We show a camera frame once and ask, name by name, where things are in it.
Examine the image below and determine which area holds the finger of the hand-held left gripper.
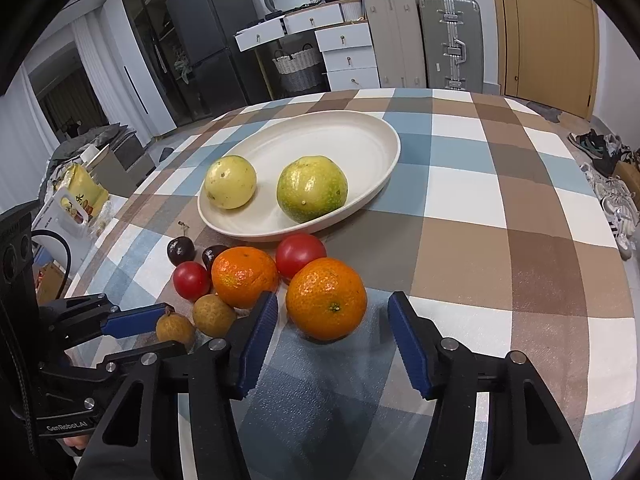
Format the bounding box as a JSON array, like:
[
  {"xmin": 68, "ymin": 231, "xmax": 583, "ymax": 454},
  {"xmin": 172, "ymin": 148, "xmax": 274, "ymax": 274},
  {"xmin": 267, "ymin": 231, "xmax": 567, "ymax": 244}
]
[
  {"xmin": 44, "ymin": 294, "xmax": 176, "ymax": 349},
  {"xmin": 40, "ymin": 340, "xmax": 187, "ymax": 397}
]

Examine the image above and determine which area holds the red cherry tomato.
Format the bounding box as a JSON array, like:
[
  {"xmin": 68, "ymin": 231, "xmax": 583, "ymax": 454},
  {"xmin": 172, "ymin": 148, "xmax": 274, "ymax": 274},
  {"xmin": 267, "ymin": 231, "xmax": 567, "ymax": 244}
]
[
  {"xmin": 275, "ymin": 233, "xmax": 328, "ymax": 281},
  {"xmin": 172, "ymin": 261, "xmax": 211, "ymax": 301}
]

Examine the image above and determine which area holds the beige suitcase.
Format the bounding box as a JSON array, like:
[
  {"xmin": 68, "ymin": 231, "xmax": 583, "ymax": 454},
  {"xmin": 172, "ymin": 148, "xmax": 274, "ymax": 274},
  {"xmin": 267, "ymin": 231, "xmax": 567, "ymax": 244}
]
[{"xmin": 364, "ymin": 0, "xmax": 427, "ymax": 90}]

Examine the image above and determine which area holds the grey storage box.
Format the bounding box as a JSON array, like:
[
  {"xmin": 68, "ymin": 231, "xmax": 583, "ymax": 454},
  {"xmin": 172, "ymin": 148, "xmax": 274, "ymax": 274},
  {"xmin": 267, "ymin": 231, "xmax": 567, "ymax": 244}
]
[{"xmin": 92, "ymin": 132, "xmax": 156, "ymax": 198}]

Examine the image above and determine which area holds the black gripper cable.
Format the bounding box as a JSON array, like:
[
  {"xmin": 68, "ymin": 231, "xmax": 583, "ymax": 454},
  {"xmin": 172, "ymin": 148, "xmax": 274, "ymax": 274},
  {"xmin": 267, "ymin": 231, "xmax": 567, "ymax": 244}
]
[{"xmin": 31, "ymin": 230, "xmax": 73, "ymax": 306}]

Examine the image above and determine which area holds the yellow round fruit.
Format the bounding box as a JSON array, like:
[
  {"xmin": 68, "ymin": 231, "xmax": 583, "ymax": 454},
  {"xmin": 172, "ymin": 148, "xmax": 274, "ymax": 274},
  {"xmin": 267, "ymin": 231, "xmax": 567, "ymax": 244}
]
[{"xmin": 204, "ymin": 156, "xmax": 258, "ymax": 210}]

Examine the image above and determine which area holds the woven laundry basket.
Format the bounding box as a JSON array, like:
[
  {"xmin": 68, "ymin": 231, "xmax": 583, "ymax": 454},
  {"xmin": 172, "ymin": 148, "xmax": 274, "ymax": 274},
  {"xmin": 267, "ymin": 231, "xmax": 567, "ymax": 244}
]
[{"xmin": 271, "ymin": 44, "xmax": 323, "ymax": 96}]

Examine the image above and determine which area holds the white oval plate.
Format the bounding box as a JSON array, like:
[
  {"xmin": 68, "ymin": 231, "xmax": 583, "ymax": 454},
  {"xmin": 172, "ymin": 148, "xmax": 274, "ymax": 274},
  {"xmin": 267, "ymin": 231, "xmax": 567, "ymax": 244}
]
[{"xmin": 197, "ymin": 110, "xmax": 401, "ymax": 243}]

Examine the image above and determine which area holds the dark grey refrigerator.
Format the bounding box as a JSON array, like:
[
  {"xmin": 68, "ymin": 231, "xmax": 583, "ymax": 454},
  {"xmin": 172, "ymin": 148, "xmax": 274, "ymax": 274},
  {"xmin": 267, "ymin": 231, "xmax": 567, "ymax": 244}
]
[{"xmin": 165, "ymin": 0, "xmax": 263, "ymax": 126}]

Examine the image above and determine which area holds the white drawer cabinet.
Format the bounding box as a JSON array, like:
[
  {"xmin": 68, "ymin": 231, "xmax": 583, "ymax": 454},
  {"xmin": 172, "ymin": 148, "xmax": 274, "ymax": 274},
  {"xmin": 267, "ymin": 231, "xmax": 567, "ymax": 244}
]
[{"xmin": 234, "ymin": 0, "xmax": 381, "ymax": 93}]

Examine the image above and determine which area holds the orange mandarin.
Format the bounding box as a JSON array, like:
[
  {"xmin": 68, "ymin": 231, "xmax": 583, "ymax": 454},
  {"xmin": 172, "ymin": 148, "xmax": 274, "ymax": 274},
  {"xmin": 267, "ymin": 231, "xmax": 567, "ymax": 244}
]
[
  {"xmin": 285, "ymin": 257, "xmax": 368, "ymax": 342},
  {"xmin": 211, "ymin": 246, "xmax": 280, "ymax": 310}
]

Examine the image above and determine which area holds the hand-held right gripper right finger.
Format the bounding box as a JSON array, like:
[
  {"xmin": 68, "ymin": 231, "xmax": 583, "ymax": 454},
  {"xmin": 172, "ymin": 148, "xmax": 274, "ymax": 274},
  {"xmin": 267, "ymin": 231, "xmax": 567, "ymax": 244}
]
[{"xmin": 387, "ymin": 290, "xmax": 593, "ymax": 480}]

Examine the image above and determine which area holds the dark glass cabinet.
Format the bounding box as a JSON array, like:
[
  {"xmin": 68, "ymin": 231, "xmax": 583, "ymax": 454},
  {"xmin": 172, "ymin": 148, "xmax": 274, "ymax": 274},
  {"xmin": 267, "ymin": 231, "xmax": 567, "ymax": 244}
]
[{"xmin": 117, "ymin": 0, "xmax": 201, "ymax": 136}]

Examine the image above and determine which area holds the checkered tablecloth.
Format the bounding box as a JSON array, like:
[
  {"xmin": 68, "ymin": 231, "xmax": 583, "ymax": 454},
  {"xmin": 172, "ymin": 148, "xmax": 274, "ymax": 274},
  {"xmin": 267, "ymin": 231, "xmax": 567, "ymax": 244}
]
[{"xmin": 62, "ymin": 87, "xmax": 636, "ymax": 480}]

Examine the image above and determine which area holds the grey door mat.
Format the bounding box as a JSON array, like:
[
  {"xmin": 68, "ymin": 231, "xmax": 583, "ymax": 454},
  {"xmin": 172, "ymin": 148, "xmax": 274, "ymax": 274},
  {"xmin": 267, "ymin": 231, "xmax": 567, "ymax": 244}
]
[{"xmin": 525, "ymin": 101, "xmax": 563, "ymax": 123}]

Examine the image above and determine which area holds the brown longan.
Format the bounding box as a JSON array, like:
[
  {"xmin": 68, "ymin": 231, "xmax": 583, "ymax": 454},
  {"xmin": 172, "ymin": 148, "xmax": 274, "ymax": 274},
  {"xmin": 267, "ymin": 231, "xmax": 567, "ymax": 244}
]
[
  {"xmin": 155, "ymin": 309, "xmax": 196, "ymax": 346},
  {"xmin": 192, "ymin": 294, "xmax": 237, "ymax": 338}
]

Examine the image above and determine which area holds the white curtain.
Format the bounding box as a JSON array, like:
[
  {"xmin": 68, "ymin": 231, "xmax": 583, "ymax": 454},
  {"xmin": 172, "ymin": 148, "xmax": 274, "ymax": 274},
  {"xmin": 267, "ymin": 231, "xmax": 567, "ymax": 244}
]
[{"xmin": 74, "ymin": 10, "xmax": 151, "ymax": 146}]

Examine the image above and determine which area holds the dark cherry with stem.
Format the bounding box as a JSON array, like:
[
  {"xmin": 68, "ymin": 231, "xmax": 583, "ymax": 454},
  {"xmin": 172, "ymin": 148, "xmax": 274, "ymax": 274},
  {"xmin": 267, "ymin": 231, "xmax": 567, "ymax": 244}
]
[{"xmin": 166, "ymin": 222, "xmax": 196, "ymax": 267}]

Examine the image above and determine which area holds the person's left forearm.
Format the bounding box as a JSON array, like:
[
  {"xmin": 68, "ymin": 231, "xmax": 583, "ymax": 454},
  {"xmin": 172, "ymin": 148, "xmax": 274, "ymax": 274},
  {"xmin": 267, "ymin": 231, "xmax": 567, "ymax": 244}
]
[{"xmin": 0, "ymin": 430, "xmax": 101, "ymax": 480}]

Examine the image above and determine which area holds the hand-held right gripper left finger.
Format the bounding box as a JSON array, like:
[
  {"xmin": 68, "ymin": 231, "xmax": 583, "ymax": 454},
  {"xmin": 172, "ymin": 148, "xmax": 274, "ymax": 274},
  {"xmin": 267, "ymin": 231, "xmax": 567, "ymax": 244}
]
[{"xmin": 75, "ymin": 290, "xmax": 279, "ymax": 480}]

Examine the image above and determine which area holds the white package with handle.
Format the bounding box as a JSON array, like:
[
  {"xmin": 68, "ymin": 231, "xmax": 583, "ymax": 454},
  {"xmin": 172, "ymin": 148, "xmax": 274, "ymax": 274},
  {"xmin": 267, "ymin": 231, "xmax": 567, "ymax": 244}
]
[{"xmin": 31, "ymin": 187, "xmax": 96, "ymax": 238}]

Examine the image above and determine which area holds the pile of sneakers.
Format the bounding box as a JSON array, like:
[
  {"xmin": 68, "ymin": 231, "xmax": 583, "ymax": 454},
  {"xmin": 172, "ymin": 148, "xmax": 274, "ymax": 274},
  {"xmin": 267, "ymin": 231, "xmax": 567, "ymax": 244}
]
[{"xmin": 567, "ymin": 129, "xmax": 640, "ymax": 261}]

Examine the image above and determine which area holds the wooden door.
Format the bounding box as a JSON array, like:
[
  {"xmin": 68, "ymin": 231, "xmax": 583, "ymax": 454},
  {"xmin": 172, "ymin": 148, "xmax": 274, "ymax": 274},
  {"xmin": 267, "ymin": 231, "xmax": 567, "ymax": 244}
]
[{"xmin": 487, "ymin": 0, "xmax": 600, "ymax": 120}]

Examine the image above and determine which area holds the yellow snack bag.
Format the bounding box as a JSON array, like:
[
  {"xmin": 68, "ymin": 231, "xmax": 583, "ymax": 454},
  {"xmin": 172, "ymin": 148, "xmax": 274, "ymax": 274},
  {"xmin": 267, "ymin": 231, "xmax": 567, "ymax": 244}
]
[{"xmin": 62, "ymin": 164, "xmax": 108, "ymax": 221}]

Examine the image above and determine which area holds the green citrus fruit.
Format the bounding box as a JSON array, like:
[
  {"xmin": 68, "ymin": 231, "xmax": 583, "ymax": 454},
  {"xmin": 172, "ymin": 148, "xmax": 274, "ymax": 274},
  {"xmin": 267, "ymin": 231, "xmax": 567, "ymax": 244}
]
[{"xmin": 276, "ymin": 156, "xmax": 349, "ymax": 223}]

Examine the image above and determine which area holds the silver suitcase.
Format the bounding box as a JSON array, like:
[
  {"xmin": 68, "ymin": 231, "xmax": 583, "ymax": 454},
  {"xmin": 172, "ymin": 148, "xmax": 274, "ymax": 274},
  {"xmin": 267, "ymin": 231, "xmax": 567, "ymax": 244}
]
[{"xmin": 418, "ymin": 0, "xmax": 485, "ymax": 92}]

